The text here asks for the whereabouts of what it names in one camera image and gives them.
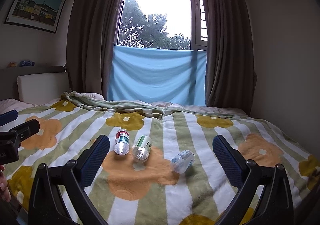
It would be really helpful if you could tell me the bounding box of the red label plastic cup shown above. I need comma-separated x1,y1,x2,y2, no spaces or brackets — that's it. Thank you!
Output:
114,129,130,155

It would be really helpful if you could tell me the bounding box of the green label plastic cup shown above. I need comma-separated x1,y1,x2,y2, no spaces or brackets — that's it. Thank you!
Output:
131,136,152,163

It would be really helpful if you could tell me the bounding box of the person's left hand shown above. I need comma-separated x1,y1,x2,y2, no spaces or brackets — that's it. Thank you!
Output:
0,165,11,202

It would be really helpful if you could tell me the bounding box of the pink pillow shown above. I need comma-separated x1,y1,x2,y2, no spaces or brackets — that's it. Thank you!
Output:
0,99,34,114

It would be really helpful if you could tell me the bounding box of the orange toy on shelf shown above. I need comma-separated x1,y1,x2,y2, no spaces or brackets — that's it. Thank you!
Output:
8,62,17,68

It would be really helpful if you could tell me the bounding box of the blue toy on shelf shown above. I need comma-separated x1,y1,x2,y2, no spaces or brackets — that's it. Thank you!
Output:
19,60,35,67

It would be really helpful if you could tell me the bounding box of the framed town picture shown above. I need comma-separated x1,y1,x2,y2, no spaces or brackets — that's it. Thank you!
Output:
4,0,66,34

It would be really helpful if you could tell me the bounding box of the floral striped blanket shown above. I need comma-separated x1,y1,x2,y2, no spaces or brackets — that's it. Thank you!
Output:
1,92,319,224

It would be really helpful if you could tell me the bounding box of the light blue hanging cloth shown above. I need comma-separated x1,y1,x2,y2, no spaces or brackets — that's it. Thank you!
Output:
107,46,207,106

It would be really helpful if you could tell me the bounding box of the right brown curtain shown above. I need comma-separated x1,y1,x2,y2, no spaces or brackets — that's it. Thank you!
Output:
203,0,256,114

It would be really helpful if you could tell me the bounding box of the brown curtain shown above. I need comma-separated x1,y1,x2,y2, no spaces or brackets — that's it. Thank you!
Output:
203,0,256,114
66,0,123,96

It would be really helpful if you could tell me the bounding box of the left brown curtain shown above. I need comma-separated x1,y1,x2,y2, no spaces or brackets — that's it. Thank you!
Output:
66,0,123,96

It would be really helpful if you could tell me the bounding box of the window with frame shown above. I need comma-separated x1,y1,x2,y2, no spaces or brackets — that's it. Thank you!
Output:
117,0,208,51

